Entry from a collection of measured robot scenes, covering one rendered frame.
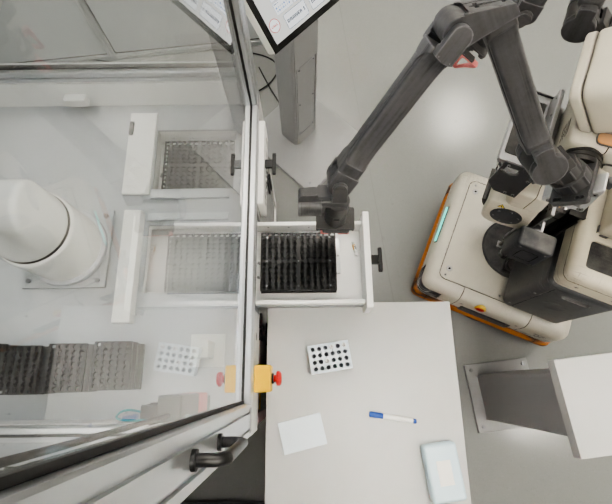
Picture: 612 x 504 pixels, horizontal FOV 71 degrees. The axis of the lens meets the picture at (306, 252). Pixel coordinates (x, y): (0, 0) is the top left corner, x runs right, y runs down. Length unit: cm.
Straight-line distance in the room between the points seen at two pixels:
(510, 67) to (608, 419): 108
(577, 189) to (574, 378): 64
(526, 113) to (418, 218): 140
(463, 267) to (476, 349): 45
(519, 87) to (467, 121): 172
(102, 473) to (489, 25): 84
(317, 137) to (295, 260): 128
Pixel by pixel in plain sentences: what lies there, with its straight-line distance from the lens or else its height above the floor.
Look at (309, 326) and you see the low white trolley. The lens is 136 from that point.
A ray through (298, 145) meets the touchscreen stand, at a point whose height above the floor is 4.
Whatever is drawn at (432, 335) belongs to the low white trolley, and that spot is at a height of 76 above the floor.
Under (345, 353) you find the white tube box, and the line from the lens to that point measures 132.
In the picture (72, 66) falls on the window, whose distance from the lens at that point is 36.
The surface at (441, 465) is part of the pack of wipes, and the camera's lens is 138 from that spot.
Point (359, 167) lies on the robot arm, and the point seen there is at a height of 126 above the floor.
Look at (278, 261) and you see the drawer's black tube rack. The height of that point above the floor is 90.
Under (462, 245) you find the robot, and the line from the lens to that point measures 205.
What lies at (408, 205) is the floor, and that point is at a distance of 236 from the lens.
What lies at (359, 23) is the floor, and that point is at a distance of 300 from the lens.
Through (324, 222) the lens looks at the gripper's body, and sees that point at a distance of 114.
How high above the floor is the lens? 211
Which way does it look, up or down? 73 degrees down
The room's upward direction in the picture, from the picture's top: 1 degrees counter-clockwise
